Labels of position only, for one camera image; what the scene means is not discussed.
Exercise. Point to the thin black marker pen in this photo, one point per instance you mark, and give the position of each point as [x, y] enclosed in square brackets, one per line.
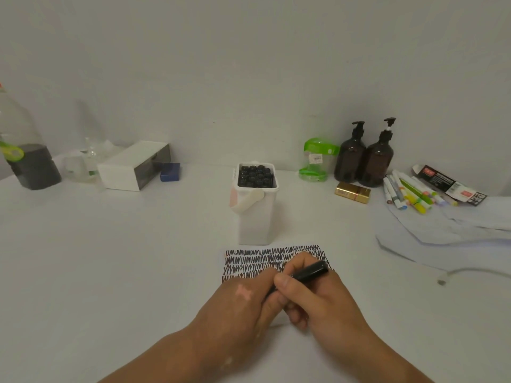
[311, 271]

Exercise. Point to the bundle of black markers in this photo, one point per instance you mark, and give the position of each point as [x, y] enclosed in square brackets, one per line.
[255, 176]

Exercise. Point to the small blue box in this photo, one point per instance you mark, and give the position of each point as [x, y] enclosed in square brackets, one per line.
[170, 172]

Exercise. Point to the pile of loose white sheets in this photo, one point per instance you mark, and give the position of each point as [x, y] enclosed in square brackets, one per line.
[439, 235]

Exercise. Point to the black and red cardboard box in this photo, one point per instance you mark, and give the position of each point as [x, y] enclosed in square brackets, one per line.
[443, 179]

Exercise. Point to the small gold box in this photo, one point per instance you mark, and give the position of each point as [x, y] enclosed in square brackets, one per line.
[352, 192]

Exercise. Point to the white paper with black scribbles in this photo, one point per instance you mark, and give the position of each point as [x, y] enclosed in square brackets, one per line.
[247, 259]

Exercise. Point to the person's right hand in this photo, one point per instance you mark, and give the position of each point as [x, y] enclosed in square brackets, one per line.
[331, 311]

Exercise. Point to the clear bottle with dark liquid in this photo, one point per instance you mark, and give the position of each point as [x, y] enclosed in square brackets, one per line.
[36, 171]

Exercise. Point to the brown pump bottle white neck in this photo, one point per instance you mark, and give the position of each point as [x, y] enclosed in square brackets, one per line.
[375, 163]

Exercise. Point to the clear jar with green lid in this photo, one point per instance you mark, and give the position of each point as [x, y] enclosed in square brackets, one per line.
[319, 146]

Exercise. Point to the white box with grey front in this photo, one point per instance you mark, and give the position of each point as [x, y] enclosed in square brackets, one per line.
[117, 175]

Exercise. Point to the person's left hand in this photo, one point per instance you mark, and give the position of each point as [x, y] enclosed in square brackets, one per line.
[227, 319]

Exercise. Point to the bunch of pastel highlighter pens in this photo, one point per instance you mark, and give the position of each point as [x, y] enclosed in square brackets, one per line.
[415, 195]

